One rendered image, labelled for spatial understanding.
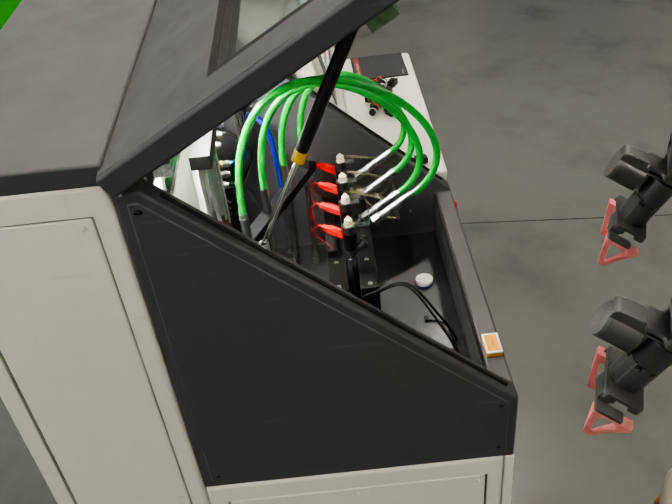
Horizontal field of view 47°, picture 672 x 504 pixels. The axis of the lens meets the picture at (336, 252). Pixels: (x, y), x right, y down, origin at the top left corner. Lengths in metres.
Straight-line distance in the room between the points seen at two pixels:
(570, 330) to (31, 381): 2.03
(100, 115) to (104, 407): 0.49
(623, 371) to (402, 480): 0.50
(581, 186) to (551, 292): 0.75
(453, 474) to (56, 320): 0.78
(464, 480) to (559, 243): 1.87
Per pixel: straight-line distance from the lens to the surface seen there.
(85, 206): 1.09
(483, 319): 1.53
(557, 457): 2.53
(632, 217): 1.58
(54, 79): 1.32
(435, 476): 1.53
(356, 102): 2.22
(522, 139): 3.97
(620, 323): 1.18
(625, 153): 1.52
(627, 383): 1.25
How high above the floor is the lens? 2.00
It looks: 38 degrees down
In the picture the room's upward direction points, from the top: 6 degrees counter-clockwise
